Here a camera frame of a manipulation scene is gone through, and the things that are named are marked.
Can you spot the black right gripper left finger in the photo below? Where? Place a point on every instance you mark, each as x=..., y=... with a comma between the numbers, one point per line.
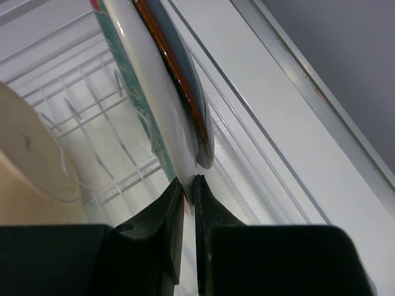
x=141, y=256

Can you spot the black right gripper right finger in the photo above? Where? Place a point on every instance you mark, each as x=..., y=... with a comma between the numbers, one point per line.
x=234, y=258

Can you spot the red plate teal flower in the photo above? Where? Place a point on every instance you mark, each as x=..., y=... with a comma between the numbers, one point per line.
x=158, y=88

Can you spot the yellow cream plate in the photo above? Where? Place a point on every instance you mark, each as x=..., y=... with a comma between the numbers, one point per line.
x=39, y=183

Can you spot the dark teal brown-rimmed plate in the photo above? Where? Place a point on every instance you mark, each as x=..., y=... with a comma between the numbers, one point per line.
x=179, y=64

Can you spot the white wire dish rack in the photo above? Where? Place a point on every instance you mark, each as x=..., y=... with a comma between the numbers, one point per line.
x=54, y=55

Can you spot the aluminium table edge rail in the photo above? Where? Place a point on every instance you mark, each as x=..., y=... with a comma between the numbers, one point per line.
x=346, y=49

